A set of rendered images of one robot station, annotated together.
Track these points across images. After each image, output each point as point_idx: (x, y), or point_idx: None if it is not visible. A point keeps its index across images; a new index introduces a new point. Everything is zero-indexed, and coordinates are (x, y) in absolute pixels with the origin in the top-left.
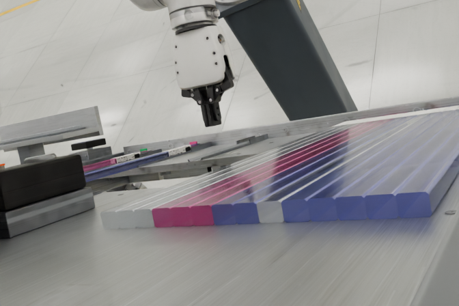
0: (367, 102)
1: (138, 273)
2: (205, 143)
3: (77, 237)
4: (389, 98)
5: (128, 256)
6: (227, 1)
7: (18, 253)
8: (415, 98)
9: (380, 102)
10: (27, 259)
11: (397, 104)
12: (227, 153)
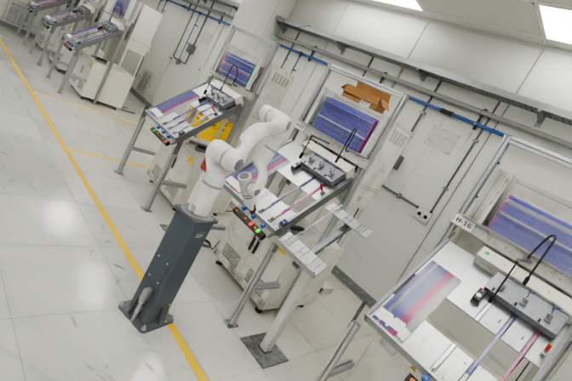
0: (110, 309)
1: (290, 153)
2: (258, 211)
3: (293, 162)
4: (105, 301)
5: (290, 156)
6: (212, 215)
7: (297, 161)
8: (103, 291)
9: (109, 304)
10: (296, 159)
11: (109, 298)
12: (263, 193)
